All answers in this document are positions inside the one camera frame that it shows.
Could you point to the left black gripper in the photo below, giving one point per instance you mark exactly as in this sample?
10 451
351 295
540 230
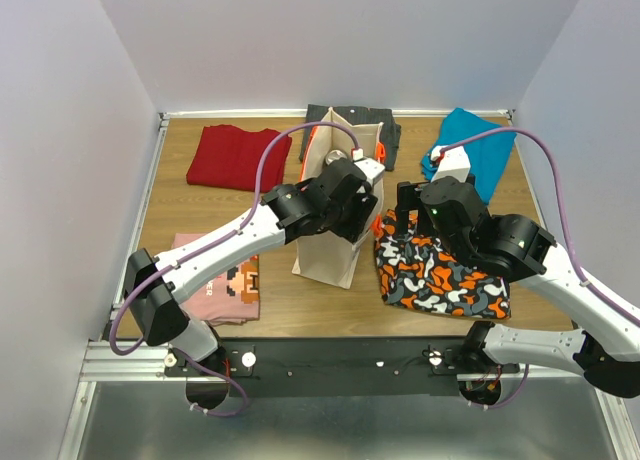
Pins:
363 210

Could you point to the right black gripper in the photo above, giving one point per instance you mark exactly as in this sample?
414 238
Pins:
408 197

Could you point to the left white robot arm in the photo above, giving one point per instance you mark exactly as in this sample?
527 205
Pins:
340 201

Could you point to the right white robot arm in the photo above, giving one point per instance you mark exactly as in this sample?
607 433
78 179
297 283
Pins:
604 347

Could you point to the folded dark grey garment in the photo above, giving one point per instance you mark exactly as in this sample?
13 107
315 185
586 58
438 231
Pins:
358 115

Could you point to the orange camouflage folded garment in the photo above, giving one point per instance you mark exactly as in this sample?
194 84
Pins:
415 272

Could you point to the folded red shirt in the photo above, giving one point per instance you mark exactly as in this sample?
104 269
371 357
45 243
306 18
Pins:
228 157

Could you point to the folded pink graphic shirt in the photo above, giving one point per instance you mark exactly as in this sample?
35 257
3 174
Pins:
231 298

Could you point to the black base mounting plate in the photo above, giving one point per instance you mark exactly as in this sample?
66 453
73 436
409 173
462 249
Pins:
350 366

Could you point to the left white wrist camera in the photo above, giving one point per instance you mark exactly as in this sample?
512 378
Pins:
371 168

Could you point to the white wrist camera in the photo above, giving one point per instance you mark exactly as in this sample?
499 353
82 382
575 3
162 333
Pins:
453 162
371 168

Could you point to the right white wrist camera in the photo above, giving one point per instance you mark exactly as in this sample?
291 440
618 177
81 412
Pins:
453 162

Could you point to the aluminium table frame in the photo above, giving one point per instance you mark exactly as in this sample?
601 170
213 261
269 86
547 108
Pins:
147 417

